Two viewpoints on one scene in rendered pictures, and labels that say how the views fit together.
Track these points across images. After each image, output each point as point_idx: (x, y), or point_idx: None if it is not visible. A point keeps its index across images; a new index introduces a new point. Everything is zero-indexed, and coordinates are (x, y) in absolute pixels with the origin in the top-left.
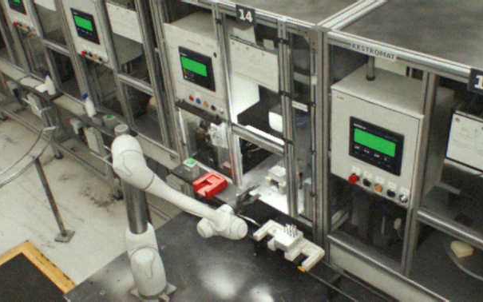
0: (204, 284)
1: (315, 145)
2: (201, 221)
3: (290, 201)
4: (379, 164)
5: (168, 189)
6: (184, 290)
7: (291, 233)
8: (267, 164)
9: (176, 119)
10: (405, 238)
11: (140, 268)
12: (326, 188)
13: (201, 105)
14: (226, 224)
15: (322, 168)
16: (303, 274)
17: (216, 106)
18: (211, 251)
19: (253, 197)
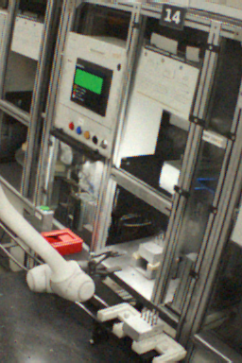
0: (16, 353)
1: (219, 199)
2: (35, 267)
3: (160, 283)
4: None
5: (6, 202)
6: None
7: (149, 320)
8: (139, 245)
9: (45, 157)
10: None
11: None
12: (215, 266)
13: (81, 135)
14: (67, 274)
15: (219, 234)
16: None
17: (99, 138)
18: (38, 321)
19: (111, 268)
